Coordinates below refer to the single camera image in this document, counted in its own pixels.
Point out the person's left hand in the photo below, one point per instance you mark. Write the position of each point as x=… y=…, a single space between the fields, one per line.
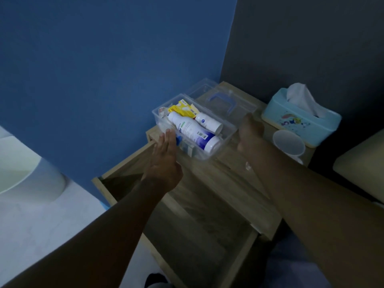
x=163 y=169

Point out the person's right hand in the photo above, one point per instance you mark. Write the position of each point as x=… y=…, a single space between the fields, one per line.
x=250 y=134

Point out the person's right fingers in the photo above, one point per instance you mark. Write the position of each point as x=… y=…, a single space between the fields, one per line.
x=251 y=121

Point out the person's left fingers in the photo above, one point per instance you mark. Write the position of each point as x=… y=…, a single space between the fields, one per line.
x=170 y=143

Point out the person's left forearm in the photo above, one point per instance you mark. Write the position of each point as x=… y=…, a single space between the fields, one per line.
x=105 y=236

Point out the person's right forearm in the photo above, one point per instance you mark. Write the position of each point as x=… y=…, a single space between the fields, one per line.
x=315 y=206

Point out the large white spray bottle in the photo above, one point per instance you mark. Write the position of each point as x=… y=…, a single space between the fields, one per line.
x=192 y=130

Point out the clear plastic storage box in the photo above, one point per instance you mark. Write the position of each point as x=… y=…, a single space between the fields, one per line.
x=228 y=133

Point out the small white bandage packet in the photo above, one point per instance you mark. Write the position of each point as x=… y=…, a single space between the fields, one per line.
x=162 y=112

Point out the yellow medicine packet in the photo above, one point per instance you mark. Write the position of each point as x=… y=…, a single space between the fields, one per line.
x=183 y=107

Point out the small white bottle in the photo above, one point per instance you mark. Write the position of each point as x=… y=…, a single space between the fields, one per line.
x=210 y=122

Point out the white cup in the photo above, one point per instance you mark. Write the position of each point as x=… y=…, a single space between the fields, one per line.
x=289 y=143

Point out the light blue tissue box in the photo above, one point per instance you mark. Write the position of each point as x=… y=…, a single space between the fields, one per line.
x=300 y=125

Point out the white tissue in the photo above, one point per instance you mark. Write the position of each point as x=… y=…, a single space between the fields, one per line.
x=303 y=98

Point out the wooden nightstand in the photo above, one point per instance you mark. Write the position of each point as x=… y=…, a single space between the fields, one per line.
x=228 y=182

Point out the wooden drawer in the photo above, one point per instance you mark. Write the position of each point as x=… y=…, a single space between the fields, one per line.
x=195 y=236

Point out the cream cushion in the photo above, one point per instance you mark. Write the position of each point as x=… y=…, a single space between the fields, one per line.
x=363 y=164

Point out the person's dark foot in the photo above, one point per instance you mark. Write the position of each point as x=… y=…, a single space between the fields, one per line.
x=156 y=281

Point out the white rounded fixture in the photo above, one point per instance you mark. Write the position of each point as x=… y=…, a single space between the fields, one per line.
x=27 y=173

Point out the person's blue trousers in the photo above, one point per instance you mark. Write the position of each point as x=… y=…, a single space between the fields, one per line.
x=288 y=266

